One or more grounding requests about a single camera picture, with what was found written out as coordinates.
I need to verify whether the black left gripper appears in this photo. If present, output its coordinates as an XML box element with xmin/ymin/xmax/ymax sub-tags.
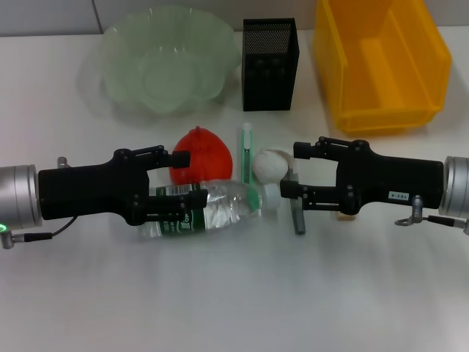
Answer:
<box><xmin>37</xmin><ymin>144</ymin><xmax>208</xmax><ymax>227</ymax></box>

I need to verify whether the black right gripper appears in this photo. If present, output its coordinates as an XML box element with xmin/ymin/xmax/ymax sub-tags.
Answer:
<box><xmin>279</xmin><ymin>136</ymin><xmax>446</xmax><ymax>217</ymax></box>

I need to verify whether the white paper ball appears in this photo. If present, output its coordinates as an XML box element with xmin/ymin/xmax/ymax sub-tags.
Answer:
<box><xmin>254</xmin><ymin>146</ymin><xmax>296</xmax><ymax>184</ymax></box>

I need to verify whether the red-orange toy orange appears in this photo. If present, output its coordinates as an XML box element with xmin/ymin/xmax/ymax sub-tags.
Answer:
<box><xmin>169</xmin><ymin>125</ymin><xmax>234</xmax><ymax>184</ymax></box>

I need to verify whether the clear green-label water bottle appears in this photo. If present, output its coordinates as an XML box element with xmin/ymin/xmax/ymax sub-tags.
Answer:
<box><xmin>137</xmin><ymin>178</ymin><xmax>281</xmax><ymax>241</ymax></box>

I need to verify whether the grey pen tube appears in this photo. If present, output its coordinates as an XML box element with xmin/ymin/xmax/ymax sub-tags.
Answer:
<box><xmin>287</xmin><ymin>166</ymin><xmax>307</xmax><ymax>235</ymax></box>

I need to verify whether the black mesh pen holder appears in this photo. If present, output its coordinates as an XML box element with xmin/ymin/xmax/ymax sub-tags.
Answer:
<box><xmin>241</xmin><ymin>17</ymin><xmax>300</xmax><ymax>112</ymax></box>

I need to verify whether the translucent wavy fruit plate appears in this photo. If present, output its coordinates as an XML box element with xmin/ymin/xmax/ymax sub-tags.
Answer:
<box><xmin>78</xmin><ymin>4</ymin><xmax>241</xmax><ymax>117</ymax></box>

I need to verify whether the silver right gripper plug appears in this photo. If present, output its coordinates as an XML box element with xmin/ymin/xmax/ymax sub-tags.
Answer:
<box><xmin>394</xmin><ymin>195</ymin><xmax>426</xmax><ymax>227</ymax></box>

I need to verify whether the yellow plastic bin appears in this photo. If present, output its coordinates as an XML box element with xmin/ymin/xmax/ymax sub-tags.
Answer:
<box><xmin>311</xmin><ymin>0</ymin><xmax>452</xmax><ymax>137</ymax></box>

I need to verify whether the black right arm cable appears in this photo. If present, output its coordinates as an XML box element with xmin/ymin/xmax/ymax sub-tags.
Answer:
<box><xmin>426</xmin><ymin>215</ymin><xmax>469</xmax><ymax>236</ymax></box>

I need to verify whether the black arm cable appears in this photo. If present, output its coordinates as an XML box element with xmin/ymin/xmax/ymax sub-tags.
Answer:
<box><xmin>426</xmin><ymin>215</ymin><xmax>469</xmax><ymax>236</ymax></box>
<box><xmin>0</xmin><ymin>215</ymin><xmax>80</xmax><ymax>250</ymax></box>

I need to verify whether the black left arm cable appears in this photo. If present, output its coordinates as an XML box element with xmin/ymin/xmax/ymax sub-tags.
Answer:
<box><xmin>0</xmin><ymin>215</ymin><xmax>80</xmax><ymax>250</ymax></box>

